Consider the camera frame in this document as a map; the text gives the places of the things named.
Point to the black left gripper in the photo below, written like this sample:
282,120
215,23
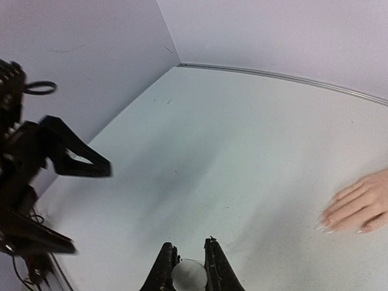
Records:
24,155

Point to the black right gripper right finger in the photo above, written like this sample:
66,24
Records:
220,275

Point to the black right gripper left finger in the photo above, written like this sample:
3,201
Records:
160,276

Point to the white nail polish cap brush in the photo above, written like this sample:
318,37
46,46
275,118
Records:
189,275

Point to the mannequin hand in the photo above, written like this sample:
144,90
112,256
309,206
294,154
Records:
361,207

